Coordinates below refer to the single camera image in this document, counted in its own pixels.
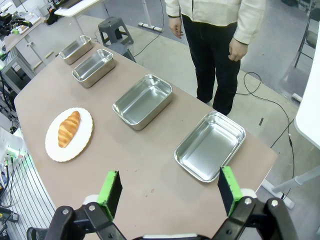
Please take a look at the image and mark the green-padded right gripper left finger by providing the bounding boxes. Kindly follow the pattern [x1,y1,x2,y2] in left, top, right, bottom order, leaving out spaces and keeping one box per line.
[46,170,127,240]

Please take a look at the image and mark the green-padded right gripper right finger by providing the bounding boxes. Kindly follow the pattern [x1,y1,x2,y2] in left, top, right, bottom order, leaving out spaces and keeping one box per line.
[211,165,300,240]

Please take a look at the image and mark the person's right forearm cream sleeve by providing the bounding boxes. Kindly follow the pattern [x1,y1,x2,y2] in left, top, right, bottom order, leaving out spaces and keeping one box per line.
[164,0,183,19]

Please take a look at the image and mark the person's left forearm cream sleeve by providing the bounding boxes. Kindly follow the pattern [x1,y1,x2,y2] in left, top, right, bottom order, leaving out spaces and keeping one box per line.
[233,0,266,46]

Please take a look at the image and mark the large shallow steel container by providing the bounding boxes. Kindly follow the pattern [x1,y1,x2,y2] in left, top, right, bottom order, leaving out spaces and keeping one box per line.
[173,111,247,184]

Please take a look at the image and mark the large deep steel container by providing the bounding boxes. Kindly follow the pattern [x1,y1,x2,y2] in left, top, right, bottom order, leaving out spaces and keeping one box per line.
[112,74,174,132]

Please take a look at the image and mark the small deep steel container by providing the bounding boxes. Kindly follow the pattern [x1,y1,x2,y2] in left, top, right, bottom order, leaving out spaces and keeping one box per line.
[71,48,117,89]
[58,34,94,66]

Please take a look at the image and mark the person's left hand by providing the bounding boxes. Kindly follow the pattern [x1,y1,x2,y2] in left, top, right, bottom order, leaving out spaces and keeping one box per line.
[228,37,248,62]

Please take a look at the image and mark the person's right hand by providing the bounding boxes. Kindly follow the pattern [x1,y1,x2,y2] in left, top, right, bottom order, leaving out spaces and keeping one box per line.
[168,16,185,39]

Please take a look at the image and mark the white round scalloped plate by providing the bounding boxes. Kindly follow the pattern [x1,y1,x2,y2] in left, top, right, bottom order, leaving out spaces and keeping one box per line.
[44,107,94,163]

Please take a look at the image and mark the white table foot bar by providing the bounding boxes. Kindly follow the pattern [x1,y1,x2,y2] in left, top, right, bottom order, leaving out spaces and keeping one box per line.
[260,167,320,209]

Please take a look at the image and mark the golden brown croissant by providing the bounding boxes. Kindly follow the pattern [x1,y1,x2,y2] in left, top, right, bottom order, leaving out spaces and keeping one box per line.
[57,110,82,149]

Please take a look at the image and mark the white slotted base panel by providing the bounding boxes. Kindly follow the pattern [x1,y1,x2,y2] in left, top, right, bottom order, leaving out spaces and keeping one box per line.
[0,127,57,228]

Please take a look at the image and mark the white side table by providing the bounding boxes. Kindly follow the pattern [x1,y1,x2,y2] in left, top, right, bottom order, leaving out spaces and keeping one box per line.
[294,59,320,151]

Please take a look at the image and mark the person's black trouser legs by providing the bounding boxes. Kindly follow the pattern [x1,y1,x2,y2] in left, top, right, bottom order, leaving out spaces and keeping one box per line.
[181,14,243,117]

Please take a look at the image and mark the grey plastic step stool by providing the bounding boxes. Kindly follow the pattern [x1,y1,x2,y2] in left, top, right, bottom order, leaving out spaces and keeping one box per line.
[107,42,137,64]
[97,16,135,47]

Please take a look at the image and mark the white power strip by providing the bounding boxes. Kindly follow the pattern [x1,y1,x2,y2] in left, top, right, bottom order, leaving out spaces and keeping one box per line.
[137,22,164,33]

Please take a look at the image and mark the black folding chair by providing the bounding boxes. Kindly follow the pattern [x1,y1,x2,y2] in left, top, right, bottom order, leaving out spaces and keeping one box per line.
[294,7,320,69]

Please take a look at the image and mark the person's cream jacket torso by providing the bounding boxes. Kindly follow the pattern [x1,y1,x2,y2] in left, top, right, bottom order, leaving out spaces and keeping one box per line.
[172,0,247,27]

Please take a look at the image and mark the brown wooden board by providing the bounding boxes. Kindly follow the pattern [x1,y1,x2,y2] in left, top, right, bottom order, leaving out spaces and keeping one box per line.
[4,16,46,52]

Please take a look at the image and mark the black bag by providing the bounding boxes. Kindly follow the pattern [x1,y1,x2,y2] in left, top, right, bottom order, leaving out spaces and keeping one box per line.
[45,7,64,26]

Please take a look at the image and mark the white desk leg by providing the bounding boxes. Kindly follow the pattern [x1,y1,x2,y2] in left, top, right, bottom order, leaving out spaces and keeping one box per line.
[140,0,152,25]

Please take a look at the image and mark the white desk top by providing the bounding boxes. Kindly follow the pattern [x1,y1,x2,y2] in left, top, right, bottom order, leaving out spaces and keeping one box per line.
[54,0,107,18]

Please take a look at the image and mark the black and green robot gripper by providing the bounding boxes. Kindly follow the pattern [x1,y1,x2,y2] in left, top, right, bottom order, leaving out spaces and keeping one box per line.
[0,10,34,36]

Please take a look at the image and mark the long black floor cable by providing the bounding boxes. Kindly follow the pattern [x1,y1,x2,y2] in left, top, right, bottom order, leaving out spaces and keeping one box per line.
[235,71,296,201]

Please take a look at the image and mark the aluminium profile frame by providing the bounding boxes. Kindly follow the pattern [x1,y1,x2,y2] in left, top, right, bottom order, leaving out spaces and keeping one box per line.
[0,48,37,94]

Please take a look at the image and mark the thin black cable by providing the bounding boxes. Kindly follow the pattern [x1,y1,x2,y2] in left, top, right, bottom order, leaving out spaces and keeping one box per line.
[131,0,166,59]

